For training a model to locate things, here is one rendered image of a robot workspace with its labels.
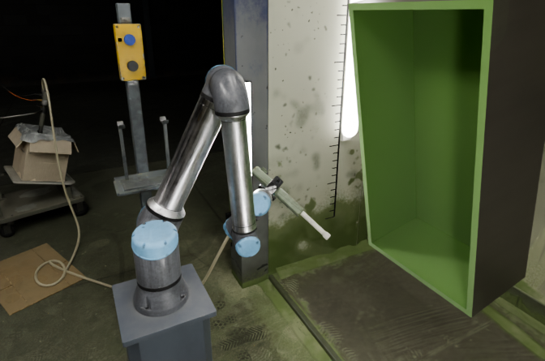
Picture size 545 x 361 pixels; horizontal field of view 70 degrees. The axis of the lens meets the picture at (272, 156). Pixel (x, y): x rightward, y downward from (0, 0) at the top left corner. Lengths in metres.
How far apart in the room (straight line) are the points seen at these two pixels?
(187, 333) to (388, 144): 1.22
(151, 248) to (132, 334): 0.28
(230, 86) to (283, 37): 0.90
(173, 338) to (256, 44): 1.36
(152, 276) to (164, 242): 0.12
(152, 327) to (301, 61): 1.46
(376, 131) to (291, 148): 0.57
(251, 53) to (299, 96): 0.38
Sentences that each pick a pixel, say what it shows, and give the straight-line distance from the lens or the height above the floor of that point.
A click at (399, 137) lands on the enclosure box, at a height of 1.03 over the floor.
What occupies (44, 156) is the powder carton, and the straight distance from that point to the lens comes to 3.43.
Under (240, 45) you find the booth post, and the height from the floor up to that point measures 1.45.
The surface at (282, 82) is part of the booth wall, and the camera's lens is 2.12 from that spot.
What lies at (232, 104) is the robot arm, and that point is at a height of 1.33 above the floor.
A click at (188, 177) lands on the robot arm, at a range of 1.43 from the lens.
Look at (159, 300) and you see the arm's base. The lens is 1.43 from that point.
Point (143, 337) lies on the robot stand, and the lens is 1.41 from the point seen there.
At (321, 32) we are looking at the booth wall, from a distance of 2.21.
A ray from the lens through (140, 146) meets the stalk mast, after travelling 2.16.
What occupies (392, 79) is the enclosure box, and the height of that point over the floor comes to 1.32.
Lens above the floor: 1.59
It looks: 20 degrees down
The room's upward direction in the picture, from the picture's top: straight up
